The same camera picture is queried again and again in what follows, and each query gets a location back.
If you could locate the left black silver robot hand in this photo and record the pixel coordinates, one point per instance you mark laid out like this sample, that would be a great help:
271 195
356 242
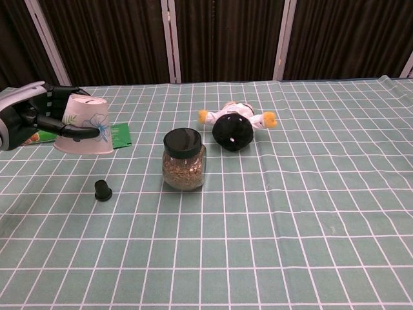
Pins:
22 116

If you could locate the white paper cup blue flower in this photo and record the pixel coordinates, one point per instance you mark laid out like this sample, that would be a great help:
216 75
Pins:
85 142

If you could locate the orange green snack bag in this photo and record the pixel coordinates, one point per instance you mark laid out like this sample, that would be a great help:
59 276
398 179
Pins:
42 138

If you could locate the green sachet packet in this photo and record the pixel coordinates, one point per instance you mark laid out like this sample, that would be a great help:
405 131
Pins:
121 135

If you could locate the small black bottle cap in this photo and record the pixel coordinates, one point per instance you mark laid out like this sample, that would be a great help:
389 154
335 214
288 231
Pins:
102 192

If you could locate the glass jar black lid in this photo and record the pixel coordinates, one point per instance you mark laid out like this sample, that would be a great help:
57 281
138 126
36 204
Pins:
184 161

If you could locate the plush doll black hat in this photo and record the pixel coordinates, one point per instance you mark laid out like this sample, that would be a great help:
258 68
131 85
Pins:
233 132

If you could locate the green white grid tablecloth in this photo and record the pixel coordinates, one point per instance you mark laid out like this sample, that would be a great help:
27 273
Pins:
258 226

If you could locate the white partition frame post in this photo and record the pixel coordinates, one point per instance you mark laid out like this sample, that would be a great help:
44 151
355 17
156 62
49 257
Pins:
171 42
407 66
284 40
48 42

